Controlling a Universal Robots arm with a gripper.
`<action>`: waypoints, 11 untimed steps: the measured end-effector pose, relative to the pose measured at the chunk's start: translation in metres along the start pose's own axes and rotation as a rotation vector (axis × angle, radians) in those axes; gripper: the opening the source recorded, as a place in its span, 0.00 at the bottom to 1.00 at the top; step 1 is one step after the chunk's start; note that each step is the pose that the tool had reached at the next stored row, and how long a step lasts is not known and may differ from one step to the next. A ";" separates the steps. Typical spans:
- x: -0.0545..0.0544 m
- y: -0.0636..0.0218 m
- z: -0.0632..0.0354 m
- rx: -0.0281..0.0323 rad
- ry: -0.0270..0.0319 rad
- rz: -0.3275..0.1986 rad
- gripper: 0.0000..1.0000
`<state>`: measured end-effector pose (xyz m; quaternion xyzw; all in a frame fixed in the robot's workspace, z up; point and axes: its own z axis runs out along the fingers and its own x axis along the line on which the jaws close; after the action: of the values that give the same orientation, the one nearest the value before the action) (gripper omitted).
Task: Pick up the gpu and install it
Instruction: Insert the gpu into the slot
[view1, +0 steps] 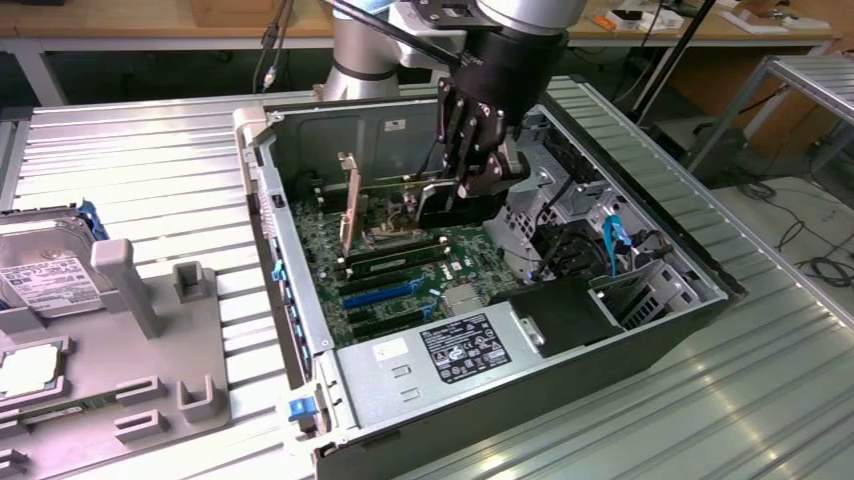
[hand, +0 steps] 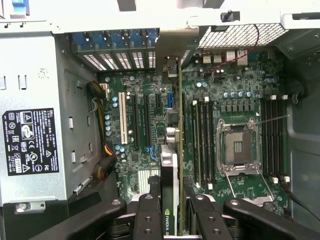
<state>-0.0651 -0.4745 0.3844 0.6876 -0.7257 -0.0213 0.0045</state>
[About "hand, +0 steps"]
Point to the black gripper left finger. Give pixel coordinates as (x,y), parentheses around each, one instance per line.
(147,220)

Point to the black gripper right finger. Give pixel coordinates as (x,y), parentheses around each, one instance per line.
(210,222)

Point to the silver chipset heatsink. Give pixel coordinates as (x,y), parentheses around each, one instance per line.
(145,177)

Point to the CPU socket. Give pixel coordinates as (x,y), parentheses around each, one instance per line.
(238,146)

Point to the black RAM slot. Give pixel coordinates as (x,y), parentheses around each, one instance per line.
(209,140)
(264,140)
(276,140)
(214,140)
(270,140)
(204,140)
(282,140)

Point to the white expansion slot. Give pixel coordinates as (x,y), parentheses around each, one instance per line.
(123,117)

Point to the short black expansion slot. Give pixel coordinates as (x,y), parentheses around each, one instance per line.
(158,102)

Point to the open black PC case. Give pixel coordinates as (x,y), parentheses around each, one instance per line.
(305,150)

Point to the thin locking lever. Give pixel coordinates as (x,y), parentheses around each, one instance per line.
(272,119)

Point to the blue expansion slot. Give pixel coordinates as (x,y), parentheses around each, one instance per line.
(170,100)

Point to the green motherboard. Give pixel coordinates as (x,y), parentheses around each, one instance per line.
(225,85)

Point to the white power connector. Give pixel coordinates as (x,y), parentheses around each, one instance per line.
(105,88)

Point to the blue slot clip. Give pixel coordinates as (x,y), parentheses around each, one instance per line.
(136,39)
(118,40)
(81,40)
(101,40)
(152,38)

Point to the silver power supply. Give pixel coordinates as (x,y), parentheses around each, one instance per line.
(37,75)

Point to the black case lock knob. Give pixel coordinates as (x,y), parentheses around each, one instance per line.
(230,15)

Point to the blue case latch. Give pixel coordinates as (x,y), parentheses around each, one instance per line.
(20,7)

